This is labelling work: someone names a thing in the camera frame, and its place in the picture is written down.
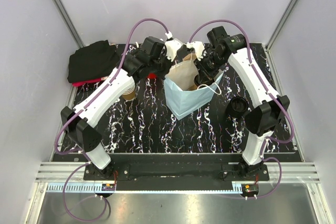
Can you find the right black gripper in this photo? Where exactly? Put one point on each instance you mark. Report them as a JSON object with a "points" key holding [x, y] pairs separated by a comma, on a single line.
{"points": [[205, 75]]}

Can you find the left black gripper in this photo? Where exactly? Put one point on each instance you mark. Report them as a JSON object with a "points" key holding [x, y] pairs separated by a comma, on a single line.
{"points": [[168, 63]]}

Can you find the black plastic cup lid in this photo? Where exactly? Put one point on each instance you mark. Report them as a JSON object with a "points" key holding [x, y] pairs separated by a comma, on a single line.
{"points": [[196, 81]]}

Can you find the cardboard cup carrier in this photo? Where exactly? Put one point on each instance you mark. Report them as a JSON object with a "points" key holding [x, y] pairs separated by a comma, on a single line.
{"points": [[193, 87]]}

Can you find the light blue paper bag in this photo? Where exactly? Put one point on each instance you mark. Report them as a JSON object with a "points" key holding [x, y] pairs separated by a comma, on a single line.
{"points": [[179, 100]]}

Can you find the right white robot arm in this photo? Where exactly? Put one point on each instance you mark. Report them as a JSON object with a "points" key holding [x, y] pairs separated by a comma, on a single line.
{"points": [[268, 106]]}

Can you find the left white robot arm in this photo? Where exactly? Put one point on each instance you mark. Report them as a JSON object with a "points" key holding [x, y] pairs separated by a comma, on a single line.
{"points": [[153, 56]]}

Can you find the red cup holder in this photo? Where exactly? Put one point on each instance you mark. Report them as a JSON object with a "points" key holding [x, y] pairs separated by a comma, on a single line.
{"points": [[152, 76]]}

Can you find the stack of brown paper cups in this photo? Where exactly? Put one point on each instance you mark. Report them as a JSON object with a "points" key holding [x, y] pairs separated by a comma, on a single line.
{"points": [[129, 94]]}

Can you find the stack of black cup lids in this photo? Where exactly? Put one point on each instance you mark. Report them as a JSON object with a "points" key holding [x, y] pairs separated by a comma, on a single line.
{"points": [[237, 107]]}

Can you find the black marble pattern mat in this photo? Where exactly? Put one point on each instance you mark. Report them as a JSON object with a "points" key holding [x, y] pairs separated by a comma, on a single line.
{"points": [[146, 125]]}

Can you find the black folded cloth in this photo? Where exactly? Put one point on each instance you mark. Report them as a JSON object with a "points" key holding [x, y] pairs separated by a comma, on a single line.
{"points": [[92, 62]]}

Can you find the pink cloth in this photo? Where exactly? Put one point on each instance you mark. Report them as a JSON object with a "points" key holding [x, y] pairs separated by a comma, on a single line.
{"points": [[81, 83]]}

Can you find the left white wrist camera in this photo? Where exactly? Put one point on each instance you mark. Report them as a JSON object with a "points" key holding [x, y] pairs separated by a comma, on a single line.
{"points": [[172, 45]]}

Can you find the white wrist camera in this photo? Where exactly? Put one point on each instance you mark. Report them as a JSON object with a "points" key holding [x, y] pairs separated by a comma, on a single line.
{"points": [[198, 48], [172, 45]]}

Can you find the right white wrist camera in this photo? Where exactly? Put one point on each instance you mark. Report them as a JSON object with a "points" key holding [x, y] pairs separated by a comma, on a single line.
{"points": [[198, 48]]}

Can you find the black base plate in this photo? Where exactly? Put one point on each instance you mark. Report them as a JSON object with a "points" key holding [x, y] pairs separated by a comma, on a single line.
{"points": [[173, 173]]}

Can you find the aluminium frame rail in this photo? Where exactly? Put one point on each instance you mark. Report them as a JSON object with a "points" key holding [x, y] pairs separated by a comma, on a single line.
{"points": [[293, 194]]}

